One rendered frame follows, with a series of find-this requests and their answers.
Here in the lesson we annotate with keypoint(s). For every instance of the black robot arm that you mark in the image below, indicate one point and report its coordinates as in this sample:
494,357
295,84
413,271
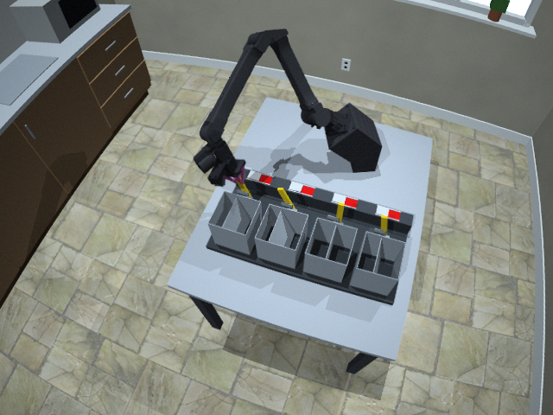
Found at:
312,113

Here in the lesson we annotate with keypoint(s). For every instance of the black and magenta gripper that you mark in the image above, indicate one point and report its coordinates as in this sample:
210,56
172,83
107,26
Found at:
239,170

